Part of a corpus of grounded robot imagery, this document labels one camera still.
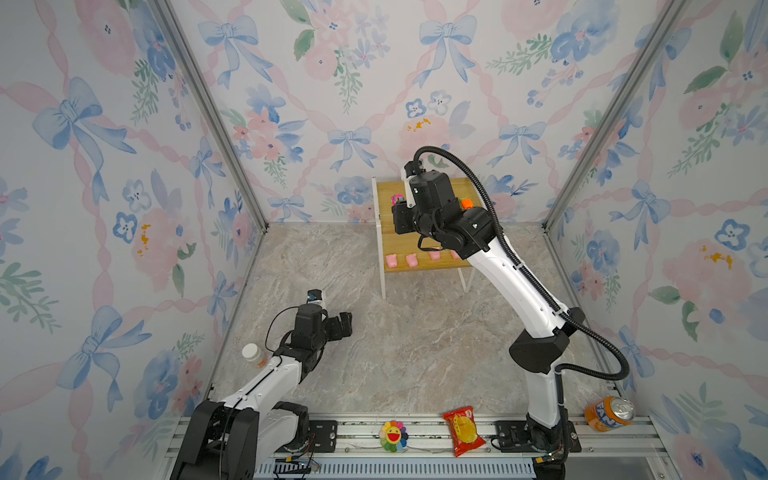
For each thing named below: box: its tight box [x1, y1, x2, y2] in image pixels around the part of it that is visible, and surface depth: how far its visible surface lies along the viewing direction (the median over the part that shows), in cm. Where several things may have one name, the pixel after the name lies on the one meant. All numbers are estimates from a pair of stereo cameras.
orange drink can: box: [585, 396, 636, 432], surface depth 70 cm
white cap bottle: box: [241, 343, 265, 366], surface depth 81 cm
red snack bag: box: [442, 406, 486, 458], surface depth 75 cm
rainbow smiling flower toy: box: [379, 420, 409, 453], surface depth 75 cm
